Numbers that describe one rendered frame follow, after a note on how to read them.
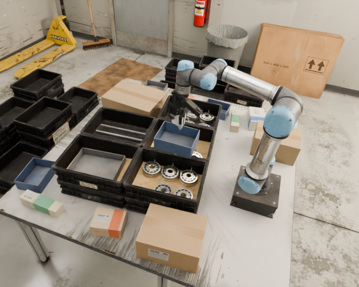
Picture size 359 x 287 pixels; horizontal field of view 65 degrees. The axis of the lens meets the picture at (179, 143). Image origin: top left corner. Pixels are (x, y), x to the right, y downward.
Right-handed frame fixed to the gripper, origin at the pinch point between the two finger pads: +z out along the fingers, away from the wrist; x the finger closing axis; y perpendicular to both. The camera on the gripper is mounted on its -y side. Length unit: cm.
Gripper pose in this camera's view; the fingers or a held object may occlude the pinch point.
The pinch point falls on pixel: (182, 127)
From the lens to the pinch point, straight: 151.3
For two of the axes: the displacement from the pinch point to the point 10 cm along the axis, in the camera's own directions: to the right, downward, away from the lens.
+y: -9.3, -2.8, 2.3
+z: -1.1, 8.2, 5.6
